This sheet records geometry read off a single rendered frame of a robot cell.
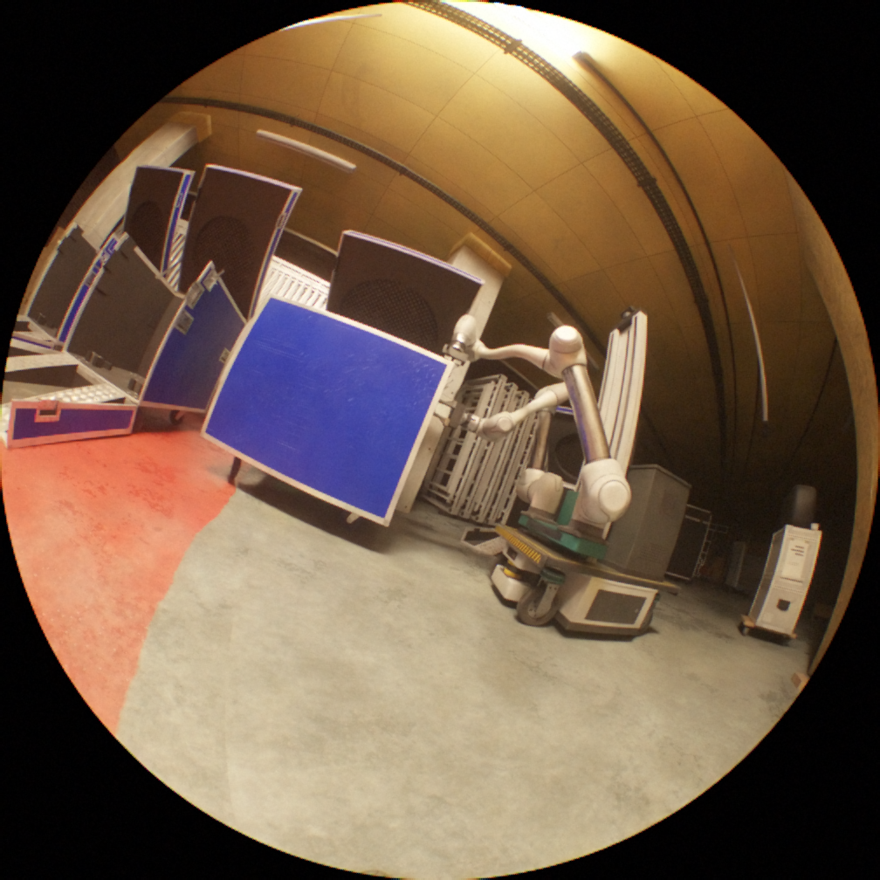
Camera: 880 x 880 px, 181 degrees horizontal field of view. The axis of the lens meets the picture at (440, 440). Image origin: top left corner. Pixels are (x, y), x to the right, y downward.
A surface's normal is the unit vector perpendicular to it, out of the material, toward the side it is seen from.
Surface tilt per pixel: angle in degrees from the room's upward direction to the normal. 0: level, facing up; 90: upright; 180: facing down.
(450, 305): 142
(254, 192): 138
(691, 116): 180
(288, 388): 90
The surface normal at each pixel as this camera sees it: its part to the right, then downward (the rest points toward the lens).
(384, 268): -0.18, 0.70
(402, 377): 0.18, -0.06
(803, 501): -0.78, -0.41
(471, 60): -0.37, 0.92
